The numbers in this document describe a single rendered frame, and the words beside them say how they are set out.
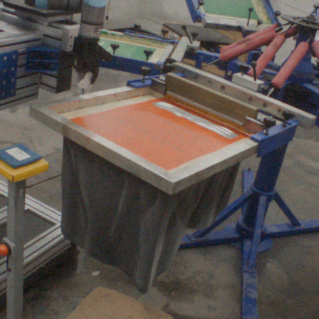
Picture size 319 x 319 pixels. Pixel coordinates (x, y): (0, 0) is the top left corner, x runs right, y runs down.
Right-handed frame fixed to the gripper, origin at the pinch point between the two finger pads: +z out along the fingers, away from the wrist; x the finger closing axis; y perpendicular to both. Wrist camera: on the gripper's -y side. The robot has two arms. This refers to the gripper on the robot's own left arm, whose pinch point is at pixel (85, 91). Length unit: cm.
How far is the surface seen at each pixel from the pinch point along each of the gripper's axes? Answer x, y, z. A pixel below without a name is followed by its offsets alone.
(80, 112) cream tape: 4.5, 5.3, 5.5
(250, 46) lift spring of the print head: 9, -101, -14
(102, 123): 14.8, 5.3, 5.5
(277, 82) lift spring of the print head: 35, -82, -6
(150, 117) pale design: 18.8, -15.1, 5.4
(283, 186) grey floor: 12, -209, 96
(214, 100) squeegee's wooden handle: 30.7, -36.0, -2.3
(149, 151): 36.8, 7.6, 5.5
